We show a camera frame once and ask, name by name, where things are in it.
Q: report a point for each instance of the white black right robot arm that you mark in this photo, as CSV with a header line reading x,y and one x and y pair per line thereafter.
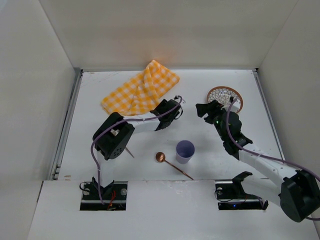
x,y
288,185

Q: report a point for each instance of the copper spoon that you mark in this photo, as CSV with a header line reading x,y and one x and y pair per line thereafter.
x,y
161,158

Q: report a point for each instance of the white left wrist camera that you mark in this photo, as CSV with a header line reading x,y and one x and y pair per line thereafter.
x,y
180,100

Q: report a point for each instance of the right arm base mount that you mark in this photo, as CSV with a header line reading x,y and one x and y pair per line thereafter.
x,y
230,198

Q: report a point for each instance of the aluminium table rail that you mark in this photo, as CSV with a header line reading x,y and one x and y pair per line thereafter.
x,y
62,141
258,82

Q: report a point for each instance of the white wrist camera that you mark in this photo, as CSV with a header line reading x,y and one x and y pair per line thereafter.
x,y
233,106
180,100

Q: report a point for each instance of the lilac plastic cup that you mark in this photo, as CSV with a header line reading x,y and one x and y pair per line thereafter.
x,y
184,151

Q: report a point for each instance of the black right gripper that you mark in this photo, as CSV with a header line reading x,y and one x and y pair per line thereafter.
x,y
213,113

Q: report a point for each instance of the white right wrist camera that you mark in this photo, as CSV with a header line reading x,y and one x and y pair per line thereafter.
x,y
233,106

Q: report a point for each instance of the yellow white checkered cloth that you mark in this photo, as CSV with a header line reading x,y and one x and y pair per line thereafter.
x,y
141,93

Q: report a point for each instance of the copper fork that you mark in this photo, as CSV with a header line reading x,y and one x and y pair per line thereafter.
x,y
129,152

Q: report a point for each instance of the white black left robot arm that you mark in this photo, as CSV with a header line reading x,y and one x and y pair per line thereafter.
x,y
113,135

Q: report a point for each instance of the floral patterned ceramic plate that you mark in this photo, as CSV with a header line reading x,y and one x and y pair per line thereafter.
x,y
222,94

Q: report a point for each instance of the right aluminium table rail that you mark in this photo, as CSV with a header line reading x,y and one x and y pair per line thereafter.
x,y
258,82

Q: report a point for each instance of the left aluminium table rail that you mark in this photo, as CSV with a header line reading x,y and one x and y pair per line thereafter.
x,y
62,141

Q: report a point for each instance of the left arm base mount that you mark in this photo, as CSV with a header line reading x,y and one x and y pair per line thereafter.
x,y
114,197

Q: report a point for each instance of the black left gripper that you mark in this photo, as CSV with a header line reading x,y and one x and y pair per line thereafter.
x,y
166,113

